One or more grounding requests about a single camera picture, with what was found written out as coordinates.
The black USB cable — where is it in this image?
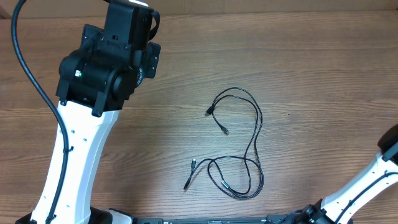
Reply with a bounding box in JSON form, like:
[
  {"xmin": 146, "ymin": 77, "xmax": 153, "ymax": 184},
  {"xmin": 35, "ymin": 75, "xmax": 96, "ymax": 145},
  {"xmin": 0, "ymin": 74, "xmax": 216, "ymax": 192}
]
[{"xmin": 183, "ymin": 86, "xmax": 265, "ymax": 200}]

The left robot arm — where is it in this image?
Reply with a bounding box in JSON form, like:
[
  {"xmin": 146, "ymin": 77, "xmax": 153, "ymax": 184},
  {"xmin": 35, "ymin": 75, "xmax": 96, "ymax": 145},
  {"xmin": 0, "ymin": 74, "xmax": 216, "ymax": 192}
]
[{"xmin": 19, "ymin": 1, "xmax": 161, "ymax": 223}]

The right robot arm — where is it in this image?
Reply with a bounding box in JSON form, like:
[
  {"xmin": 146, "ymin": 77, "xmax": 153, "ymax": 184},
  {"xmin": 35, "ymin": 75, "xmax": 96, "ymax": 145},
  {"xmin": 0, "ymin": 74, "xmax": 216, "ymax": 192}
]
[{"xmin": 293, "ymin": 125, "xmax": 397, "ymax": 224}]

